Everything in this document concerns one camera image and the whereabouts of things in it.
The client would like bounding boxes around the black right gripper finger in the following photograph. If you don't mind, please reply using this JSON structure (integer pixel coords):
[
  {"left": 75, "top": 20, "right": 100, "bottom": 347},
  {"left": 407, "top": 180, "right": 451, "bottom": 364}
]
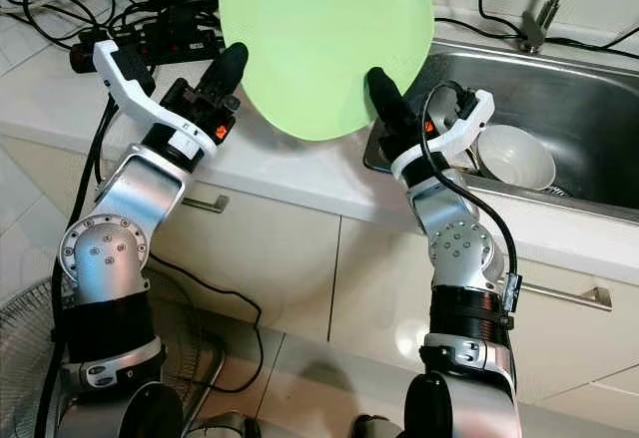
[{"left": 364, "top": 66, "right": 418, "bottom": 135}]

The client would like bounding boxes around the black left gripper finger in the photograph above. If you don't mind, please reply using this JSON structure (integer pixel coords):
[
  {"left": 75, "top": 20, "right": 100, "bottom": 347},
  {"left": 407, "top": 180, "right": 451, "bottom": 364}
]
[{"left": 205, "top": 42, "right": 250, "bottom": 105}]

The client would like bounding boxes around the light green plate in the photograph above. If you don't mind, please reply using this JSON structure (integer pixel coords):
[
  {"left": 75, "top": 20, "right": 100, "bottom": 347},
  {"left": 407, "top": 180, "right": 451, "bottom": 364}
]
[{"left": 218, "top": 0, "right": 436, "bottom": 143}]

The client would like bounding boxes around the white bowl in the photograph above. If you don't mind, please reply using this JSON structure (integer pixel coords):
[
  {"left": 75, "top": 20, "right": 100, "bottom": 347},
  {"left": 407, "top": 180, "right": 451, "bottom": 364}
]
[{"left": 464, "top": 123, "right": 558, "bottom": 192}]

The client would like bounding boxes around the cream kitchen cabinet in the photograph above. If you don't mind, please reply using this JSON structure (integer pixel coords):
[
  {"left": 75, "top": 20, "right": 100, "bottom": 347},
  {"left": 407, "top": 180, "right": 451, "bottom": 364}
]
[{"left": 0, "top": 129, "right": 639, "bottom": 409}]

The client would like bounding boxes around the black power strip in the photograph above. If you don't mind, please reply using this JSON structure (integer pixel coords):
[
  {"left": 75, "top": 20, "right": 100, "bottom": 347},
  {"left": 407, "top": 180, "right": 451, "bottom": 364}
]
[{"left": 70, "top": 24, "right": 221, "bottom": 75}]

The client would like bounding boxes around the steel faucet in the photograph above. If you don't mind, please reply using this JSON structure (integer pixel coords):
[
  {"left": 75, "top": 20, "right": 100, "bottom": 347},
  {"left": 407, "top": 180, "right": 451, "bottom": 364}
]
[{"left": 519, "top": 0, "right": 582, "bottom": 55}]

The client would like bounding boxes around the stainless steel sink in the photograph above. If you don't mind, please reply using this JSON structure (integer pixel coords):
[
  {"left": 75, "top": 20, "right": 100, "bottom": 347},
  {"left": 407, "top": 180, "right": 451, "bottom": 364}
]
[{"left": 362, "top": 39, "right": 639, "bottom": 224}]

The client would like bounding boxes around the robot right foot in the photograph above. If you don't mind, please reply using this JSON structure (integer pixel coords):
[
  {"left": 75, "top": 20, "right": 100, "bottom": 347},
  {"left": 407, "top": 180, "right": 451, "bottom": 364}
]
[{"left": 349, "top": 416, "right": 395, "bottom": 438}]

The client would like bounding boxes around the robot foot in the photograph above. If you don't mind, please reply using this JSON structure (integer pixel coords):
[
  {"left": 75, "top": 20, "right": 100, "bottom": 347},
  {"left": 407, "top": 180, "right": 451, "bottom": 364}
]
[
  {"left": 349, "top": 416, "right": 395, "bottom": 438},
  {"left": 190, "top": 413, "right": 256, "bottom": 438}
]

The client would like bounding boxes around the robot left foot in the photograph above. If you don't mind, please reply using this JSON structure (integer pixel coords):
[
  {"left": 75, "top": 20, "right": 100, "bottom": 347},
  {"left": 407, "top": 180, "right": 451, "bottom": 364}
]
[{"left": 190, "top": 413, "right": 256, "bottom": 438}]

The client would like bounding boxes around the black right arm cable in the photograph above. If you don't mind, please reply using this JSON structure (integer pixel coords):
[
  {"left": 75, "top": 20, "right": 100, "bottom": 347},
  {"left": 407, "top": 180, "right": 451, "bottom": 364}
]
[{"left": 419, "top": 81, "right": 522, "bottom": 309}]

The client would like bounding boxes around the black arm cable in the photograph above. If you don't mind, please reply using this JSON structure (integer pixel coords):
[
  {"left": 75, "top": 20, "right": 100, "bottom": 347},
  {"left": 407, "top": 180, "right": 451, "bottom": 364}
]
[
  {"left": 50, "top": 99, "right": 116, "bottom": 438},
  {"left": 419, "top": 81, "right": 522, "bottom": 309}
]

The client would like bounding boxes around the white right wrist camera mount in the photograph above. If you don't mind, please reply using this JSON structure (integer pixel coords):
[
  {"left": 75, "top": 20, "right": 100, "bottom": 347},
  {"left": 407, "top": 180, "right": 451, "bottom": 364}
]
[{"left": 389, "top": 89, "right": 497, "bottom": 182}]

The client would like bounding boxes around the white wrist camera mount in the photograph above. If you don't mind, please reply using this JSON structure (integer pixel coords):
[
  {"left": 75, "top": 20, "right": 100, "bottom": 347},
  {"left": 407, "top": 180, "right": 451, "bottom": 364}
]
[
  {"left": 93, "top": 39, "right": 206, "bottom": 160},
  {"left": 389, "top": 89, "right": 497, "bottom": 182}
]

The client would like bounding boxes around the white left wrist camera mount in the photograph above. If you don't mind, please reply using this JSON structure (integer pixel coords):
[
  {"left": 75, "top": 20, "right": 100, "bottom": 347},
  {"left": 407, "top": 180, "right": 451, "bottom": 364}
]
[{"left": 93, "top": 39, "right": 206, "bottom": 160}]

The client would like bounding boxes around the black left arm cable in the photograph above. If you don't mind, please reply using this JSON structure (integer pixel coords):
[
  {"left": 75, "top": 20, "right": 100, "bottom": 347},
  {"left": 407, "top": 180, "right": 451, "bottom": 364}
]
[{"left": 50, "top": 99, "right": 116, "bottom": 438}]

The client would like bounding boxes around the black fan cable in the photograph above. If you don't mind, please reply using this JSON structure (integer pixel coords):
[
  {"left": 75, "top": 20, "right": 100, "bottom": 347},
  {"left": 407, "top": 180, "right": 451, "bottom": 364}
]
[{"left": 150, "top": 253, "right": 264, "bottom": 394}]

